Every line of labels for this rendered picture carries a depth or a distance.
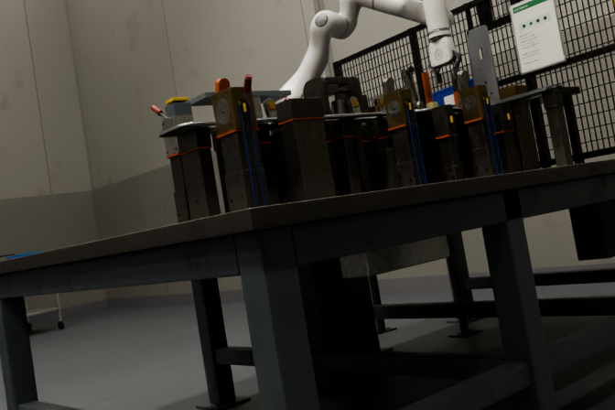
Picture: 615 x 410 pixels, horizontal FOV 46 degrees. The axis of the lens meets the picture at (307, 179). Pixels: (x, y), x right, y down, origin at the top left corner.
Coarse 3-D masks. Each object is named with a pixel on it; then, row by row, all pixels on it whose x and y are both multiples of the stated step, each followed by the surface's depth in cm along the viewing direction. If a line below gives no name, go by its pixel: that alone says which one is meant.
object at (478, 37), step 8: (472, 32) 302; (480, 32) 298; (488, 32) 296; (472, 40) 302; (480, 40) 299; (488, 40) 296; (472, 48) 303; (488, 48) 296; (472, 56) 303; (488, 56) 297; (472, 64) 303; (480, 64) 300; (488, 64) 297; (472, 72) 304; (480, 72) 300; (488, 72) 297; (480, 80) 301; (488, 80) 298; (496, 80) 294; (488, 88) 298; (496, 88) 295; (496, 96) 295
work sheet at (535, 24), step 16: (528, 0) 311; (544, 0) 305; (512, 16) 318; (528, 16) 312; (544, 16) 306; (528, 32) 313; (544, 32) 307; (560, 32) 301; (528, 48) 314; (544, 48) 307; (560, 48) 301; (528, 64) 314; (544, 64) 308
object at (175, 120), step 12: (168, 120) 231; (180, 120) 230; (192, 120) 232; (168, 144) 232; (168, 156) 233; (180, 156) 229; (180, 168) 229; (180, 180) 230; (180, 192) 229; (180, 204) 230; (180, 216) 231
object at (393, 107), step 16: (384, 96) 246; (400, 96) 240; (400, 112) 241; (400, 128) 242; (416, 128) 242; (400, 144) 243; (416, 144) 240; (400, 160) 244; (416, 160) 239; (400, 176) 243; (416, 176) 240
